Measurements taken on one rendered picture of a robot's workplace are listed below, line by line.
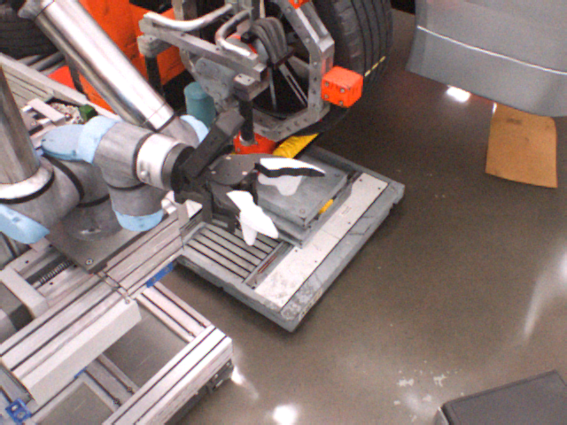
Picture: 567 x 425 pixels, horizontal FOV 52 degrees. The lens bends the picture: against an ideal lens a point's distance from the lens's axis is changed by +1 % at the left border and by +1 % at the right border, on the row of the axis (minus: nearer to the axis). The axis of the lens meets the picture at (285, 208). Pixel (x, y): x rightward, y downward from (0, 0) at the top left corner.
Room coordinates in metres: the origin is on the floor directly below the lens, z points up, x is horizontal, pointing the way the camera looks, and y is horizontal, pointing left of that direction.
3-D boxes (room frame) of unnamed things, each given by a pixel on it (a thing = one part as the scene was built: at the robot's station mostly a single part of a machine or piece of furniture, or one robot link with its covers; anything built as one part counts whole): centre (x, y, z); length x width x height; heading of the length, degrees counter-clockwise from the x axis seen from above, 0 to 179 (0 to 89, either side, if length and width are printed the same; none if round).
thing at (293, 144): (1.55, -0.05, 0.51); 0.29 x 0.06 x 0.06; 144
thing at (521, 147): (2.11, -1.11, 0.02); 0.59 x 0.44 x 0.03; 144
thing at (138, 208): (0.68, 0.23, 1.12); 0.11 x 0.08 x 0.11; 154
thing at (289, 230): (1.70, 0.04, 0.13); 0.50 x 0.36 x 0.10; 54
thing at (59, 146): (0.89, 0.42, 0.98); 0.13 x 0.12 x 0.14; 154
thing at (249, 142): (1.24, 0.10, 0.83); 0.04 x 0.04 x 0.16
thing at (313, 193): (1.67, 0.01, 0.32); 0.40 x 0.30 x 0.28; 54
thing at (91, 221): (0.90, 0.42, 0.87); 0.15 x 0.15 x 0.10
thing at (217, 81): (1.48, 0.15, 0.85); 0.21 x 0.14 x 0.14; 144
